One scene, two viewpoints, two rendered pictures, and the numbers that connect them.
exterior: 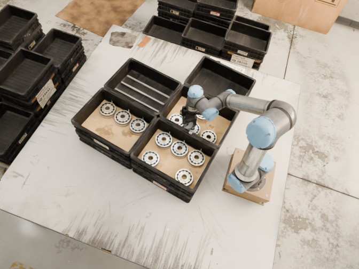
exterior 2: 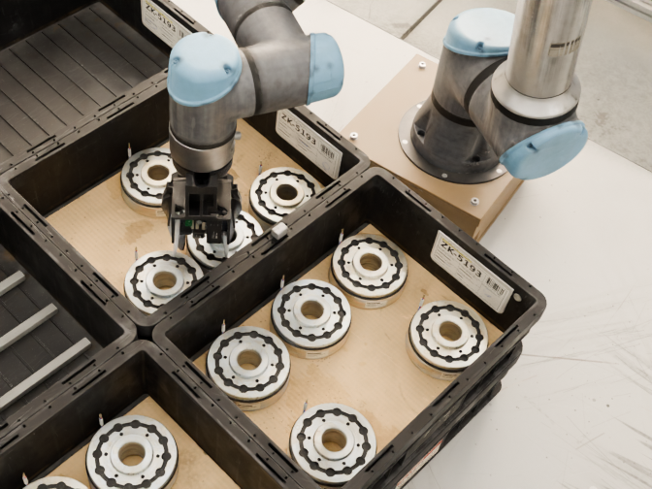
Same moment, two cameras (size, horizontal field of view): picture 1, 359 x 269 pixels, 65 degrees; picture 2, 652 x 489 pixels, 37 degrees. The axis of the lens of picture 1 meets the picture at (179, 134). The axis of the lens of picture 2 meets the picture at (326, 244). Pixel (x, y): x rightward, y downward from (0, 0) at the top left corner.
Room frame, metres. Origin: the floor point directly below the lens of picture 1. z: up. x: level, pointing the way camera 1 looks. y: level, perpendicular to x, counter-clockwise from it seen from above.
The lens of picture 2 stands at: (0.56, 0.64, 1.91)
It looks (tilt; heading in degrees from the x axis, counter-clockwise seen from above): 53 degrees down; 286
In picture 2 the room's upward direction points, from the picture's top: 10 degrees clockwise
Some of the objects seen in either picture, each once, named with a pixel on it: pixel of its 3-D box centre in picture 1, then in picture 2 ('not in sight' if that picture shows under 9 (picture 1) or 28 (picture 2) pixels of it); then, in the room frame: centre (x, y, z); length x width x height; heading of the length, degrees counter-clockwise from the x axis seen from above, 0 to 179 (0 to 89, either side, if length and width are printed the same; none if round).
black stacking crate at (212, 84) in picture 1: (218, 87); (53, 80); (1.24, -0.20, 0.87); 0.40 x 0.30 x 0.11; 70
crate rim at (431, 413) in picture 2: (174, 152); (355, 321); (0.68, 0.01, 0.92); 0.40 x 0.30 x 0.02; 70
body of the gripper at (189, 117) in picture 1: (189, 113); (202, 189); (0.91, -0.03, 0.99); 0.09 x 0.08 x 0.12; 117
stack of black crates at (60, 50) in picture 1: (60, 60); not in sight; (1.68, 1.20, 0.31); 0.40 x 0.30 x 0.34; 170
